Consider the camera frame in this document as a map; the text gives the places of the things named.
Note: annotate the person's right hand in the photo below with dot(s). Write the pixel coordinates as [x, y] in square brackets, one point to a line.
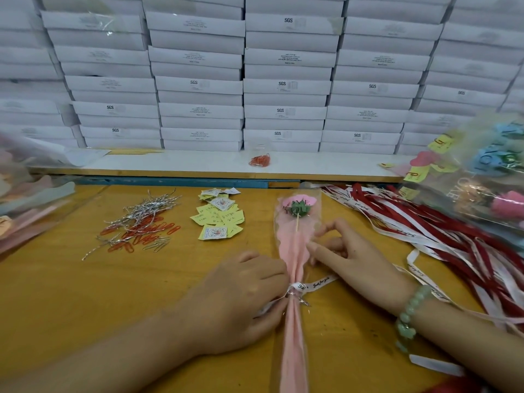
[364, 270]

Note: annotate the person's left hand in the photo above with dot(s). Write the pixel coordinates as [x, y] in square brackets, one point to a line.
[233, 298]

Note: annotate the person's right thumb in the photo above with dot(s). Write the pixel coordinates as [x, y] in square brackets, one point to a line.
[324, 260]

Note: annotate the person's left fingers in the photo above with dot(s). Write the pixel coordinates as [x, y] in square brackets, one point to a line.
[274, 282]

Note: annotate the white printed ribbon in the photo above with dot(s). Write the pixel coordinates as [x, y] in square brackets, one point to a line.
[317, 283]

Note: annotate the pink flower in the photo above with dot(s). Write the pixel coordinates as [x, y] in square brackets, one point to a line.
[295, 241]

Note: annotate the person's right forearm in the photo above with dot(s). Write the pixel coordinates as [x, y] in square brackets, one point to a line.
[462, 343]

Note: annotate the person's left forearm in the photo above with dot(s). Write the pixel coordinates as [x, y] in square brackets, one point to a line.
[106, 356]

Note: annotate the silver twist tie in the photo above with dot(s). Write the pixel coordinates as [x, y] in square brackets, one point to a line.
[298, 298]

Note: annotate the pile of yellow paper tags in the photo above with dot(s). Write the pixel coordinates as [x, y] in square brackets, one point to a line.
[219, 218]

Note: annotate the bunch of orange paper clips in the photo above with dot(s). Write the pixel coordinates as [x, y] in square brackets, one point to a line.
[260, 160]

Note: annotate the pile of red white ribbons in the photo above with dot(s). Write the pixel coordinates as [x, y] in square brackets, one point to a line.
[442, 241]

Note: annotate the yellow and pink heart cards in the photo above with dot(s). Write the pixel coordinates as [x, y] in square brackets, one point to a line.
[417, 173]

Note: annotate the white shelf board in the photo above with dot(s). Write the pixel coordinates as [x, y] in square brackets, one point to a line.
[204, 164]

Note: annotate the pile of red paper clips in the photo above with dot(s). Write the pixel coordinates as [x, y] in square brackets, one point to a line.
[141, 235]

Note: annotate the pile of silver twist ties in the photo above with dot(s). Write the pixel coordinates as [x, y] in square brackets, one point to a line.
[141, 216]

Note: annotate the short white ribbon piece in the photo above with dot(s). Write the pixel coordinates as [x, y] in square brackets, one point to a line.
[436, 365]

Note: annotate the clear bag of wrapped flowers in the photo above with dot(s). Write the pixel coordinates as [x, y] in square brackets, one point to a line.
[483, 180]

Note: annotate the stack of pink wrapping sleeves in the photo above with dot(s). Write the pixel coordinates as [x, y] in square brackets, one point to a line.
[28, 204]

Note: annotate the wall of white boxes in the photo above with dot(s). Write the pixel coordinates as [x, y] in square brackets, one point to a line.
[262, 73]

